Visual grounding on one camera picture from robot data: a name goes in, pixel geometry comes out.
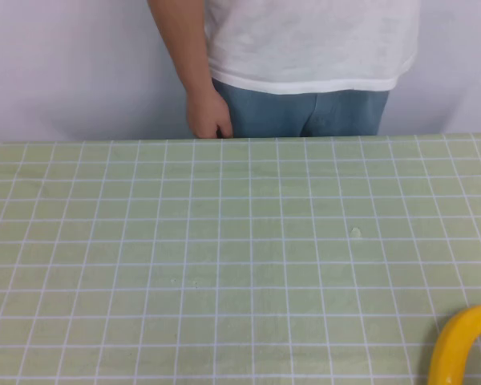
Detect yellow banana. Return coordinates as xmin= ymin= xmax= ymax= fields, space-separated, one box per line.
xmin=426 ymin=304 xmax=481 ymax=385

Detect person's right hand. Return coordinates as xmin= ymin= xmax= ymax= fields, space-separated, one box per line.
xmin=185 ymin=85 xmax=235 ymax=140

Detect blue jeans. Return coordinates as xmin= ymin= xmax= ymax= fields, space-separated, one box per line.
xmin=211 ymin=77 xmax=390 ymax=139

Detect person's right forearm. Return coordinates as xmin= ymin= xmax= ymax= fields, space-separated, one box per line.
xmin=146 ymin=0 xmax=214 ymax=98

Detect white t-shirt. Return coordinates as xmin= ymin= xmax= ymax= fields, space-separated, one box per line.
xmin=203 ymin=0 xmax=420 ymax=95

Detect green checked tablecloth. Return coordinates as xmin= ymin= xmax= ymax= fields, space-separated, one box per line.
xmin=0 ymin=132 xmax=481 ymax=385

